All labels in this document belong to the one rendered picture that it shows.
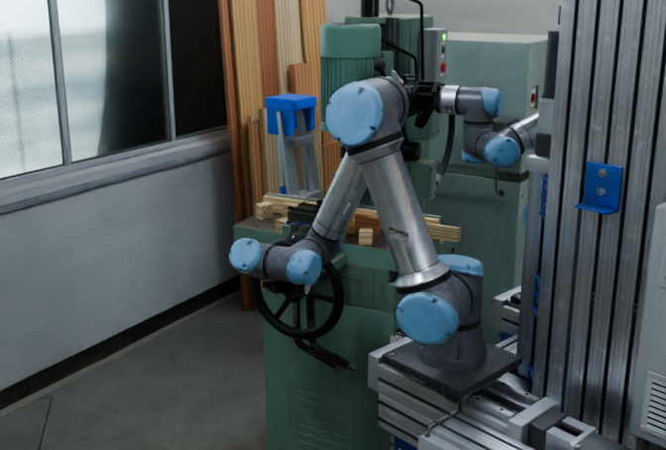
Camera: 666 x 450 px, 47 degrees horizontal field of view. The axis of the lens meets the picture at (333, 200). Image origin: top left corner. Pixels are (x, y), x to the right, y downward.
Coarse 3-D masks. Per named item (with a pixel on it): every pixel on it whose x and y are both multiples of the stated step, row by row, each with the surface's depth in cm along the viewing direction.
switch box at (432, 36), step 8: (424, 32) 239; (432, 32) 238; (440, 32) 239; (424, 40) 240; (432, 40) 239; (440, 40) 240; (424, 48) 241; (432, 48) 239; (440, 48) 241; (424, 56) 241; (432, 56) 240; (440, 56) 242; (424, 64) 242; (432, 64) 241; (440, 64) 243; (424, 72) 242; (432, 72) 241; (440, 72) 244; (424, 80) 243; (432, 80) 242
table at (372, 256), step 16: (240, 224) 237; (256, 224) 237; (272, 224) 237; (256, 240) 234; (272, 240) 231; (352, 240) 223; (384, 240) 223; (432, 240) 223; (336, 256) 218; (352, 256) 220; (368, 256) 218; (384, 256) 215
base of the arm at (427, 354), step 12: (468, 324) 163; (480, 324) 167; (456, 336) 164; (468, 336) 164; (480, 336) 166; (420, 348) 169; (432, 348) 166; (444, 348) 164; (456, 348) 164; (468, 348) 164; (480, 348) 166; (432, 360) 165; (444, 360) 164; (456, 360) 163; (468, 360) 164; (480, 360) 165
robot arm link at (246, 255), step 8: (240, 240) 169; (248, 240) 168; (232, 248) 169; (240, 248) 168; (248, 248) 167; (256, 248) 167; (264, 248) 169; (232, 256) 168; (240, 256) 168; (248, 256) 167; (256, 256) 167; (232, 264) 168; (240, 264) 167; (248, 264) 166; (256, 264) 167; (240, 272) 170; (248, 272) 168; (256, 272) 169
